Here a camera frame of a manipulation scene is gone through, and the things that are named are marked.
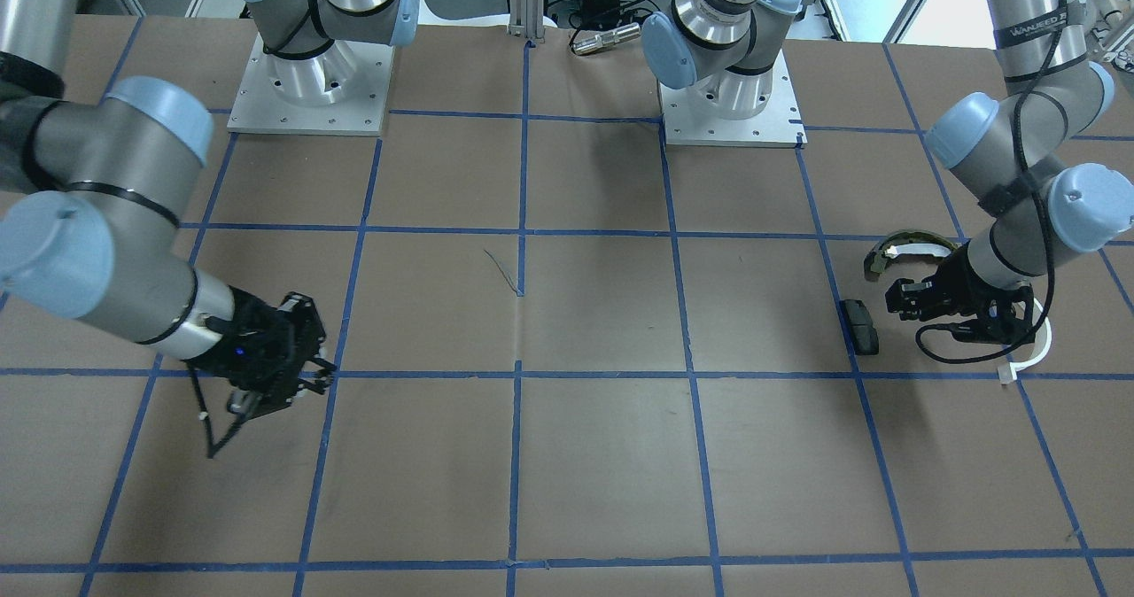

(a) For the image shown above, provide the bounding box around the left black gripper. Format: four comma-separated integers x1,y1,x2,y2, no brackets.
885,252,1036,343

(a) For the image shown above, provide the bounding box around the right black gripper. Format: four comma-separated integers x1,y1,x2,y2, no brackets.
186,291,337,418

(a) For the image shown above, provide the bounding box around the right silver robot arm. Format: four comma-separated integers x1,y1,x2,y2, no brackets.
3,0,421,421

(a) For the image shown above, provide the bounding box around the grey brake pad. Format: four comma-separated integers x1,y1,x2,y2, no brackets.
838,299,882,356

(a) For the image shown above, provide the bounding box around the green curved brake shoe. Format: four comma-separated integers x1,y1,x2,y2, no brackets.
863,229,960,281

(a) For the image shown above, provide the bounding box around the white curved plastic part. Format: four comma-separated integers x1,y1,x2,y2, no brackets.
997,318,1052,384

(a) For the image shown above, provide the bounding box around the silver cylindrical metal part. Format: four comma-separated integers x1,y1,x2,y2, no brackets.
570,22,641,57

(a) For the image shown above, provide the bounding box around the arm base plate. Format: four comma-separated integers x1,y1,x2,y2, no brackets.
227,37,393,137
657,51,809,148

